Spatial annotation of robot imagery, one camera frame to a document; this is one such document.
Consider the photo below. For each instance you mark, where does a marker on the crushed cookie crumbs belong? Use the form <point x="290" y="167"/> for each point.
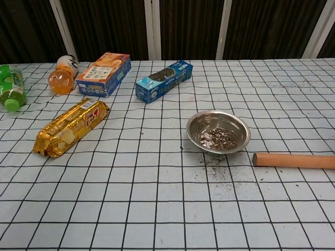
<point x="222" y="141"/>

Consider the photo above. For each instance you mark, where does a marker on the blue sandwich cookie box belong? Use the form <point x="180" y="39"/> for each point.
<point x="162" y="83"/>

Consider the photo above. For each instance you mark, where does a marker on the white metal frame post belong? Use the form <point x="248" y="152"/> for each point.
<point x="62" y="28"/>
<point x="223" y="28"/>
<point x="318" y="28"/>
<point x="153" y="31"/>

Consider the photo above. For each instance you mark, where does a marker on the white black checked tablecloth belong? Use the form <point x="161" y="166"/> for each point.
<point x="157" y="196"/>

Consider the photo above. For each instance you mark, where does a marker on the orange drink bottle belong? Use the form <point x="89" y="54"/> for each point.
<point x="61" y="81"/>

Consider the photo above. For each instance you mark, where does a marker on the stainless steel bowl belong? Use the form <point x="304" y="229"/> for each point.
<point x="199" y="125"/>

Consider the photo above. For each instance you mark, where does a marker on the gold foil biscuit packet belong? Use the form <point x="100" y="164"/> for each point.
<point x="70" y="128"/>

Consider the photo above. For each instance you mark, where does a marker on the wooden stick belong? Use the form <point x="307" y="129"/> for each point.
<point x="293" y="160"/>

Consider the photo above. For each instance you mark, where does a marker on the orange blue biscuit box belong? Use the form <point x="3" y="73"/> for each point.
<point x="102" y="73"/>

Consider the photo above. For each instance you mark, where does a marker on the green drink bottle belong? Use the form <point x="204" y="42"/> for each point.
<point x="10" y="86"/>

